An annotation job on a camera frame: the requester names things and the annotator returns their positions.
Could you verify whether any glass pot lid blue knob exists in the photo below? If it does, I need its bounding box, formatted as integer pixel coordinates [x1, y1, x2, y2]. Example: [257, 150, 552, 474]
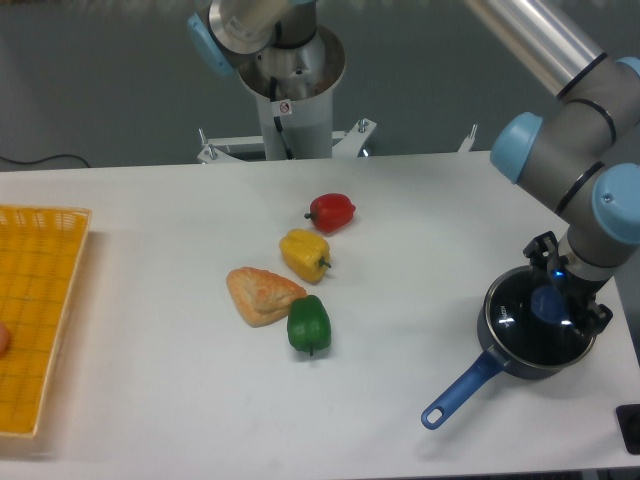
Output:
[477, 266, 595, 379]

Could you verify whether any black cable on floor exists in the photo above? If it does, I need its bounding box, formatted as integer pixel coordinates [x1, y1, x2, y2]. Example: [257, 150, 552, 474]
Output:
[0, 153, 92, 168]

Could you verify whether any red bell pepper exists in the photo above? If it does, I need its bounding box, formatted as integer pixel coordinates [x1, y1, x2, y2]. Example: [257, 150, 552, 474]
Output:
[304, 193, 356, 233]

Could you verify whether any blue saucepan with handle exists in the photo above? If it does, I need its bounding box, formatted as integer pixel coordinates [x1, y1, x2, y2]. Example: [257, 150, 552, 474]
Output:
[421, 266, 596, 430]

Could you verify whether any black box at table edge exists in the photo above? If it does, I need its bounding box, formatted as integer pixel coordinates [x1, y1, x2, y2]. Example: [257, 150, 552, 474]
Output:
[615, 404, 640, 455]

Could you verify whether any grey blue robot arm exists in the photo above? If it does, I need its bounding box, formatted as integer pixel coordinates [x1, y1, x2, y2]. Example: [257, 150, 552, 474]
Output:
[187, 1, 639, 334]

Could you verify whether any yellow bell pepper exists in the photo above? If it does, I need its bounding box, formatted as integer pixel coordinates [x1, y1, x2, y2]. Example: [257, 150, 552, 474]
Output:
[279, 229, 331, 284]

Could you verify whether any yellow woven basket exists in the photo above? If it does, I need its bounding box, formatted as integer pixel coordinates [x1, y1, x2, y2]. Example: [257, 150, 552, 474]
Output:
[1, 204, 92, 438]

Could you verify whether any green bell pepper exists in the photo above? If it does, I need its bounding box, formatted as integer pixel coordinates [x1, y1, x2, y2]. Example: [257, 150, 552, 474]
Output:
[287, 295, 332, 356]

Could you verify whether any triangular puff pastry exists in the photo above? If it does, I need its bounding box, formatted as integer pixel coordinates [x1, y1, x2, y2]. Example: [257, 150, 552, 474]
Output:
[226, 267, 307, 328]

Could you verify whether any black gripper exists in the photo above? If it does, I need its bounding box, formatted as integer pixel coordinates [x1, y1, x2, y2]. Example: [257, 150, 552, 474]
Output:
[523, 231, 613, 338]

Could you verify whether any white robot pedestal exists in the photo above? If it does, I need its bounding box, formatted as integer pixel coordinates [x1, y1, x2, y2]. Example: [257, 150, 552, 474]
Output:
[196, 24, 479, 165]

